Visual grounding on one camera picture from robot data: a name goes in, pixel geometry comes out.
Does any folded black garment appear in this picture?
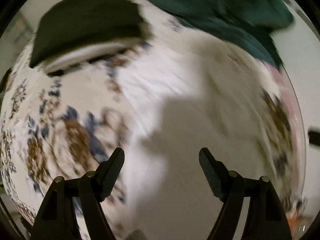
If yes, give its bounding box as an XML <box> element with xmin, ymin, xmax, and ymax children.
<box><xmin>29</xmin><ymin>0</ymin><xmax>145</xmax><ymax>68</ymax></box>

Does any dark green plush blanket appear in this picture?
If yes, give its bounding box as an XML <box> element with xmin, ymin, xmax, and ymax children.
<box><xmin>149</xmin><ymin>0</ymin><xmax>294</xmax><ymax>68</ymax></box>

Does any white bed headboard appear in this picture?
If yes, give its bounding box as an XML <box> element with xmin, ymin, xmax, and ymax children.
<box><xmin>272</xmin><ymin>8</ymin><xmax>319</xmax><ymax>207</ymax></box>

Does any pink checked bed cover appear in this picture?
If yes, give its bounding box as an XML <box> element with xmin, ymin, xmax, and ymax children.
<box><xmin>265</xmin><ymin>62</ymin><xmax>307</xmax><ymax>170</ymax></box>

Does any floral bed sheet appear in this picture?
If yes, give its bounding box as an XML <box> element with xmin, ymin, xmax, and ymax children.
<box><xmin>1</xmin><ymin>0</ymin><xmax>301</xmax><ymax>239</ymax></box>

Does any white t-shirt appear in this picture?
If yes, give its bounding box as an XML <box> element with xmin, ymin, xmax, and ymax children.
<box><xmin>119</xmin><ymin>29</ymin><xmax>279</xmax><ymax>239</ymax></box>

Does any folded white striped garment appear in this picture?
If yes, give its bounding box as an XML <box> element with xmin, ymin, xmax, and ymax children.
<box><xmin>41</xmin><ymin>37</ymin><xmax>144</xmax><ymax>75</ymax></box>

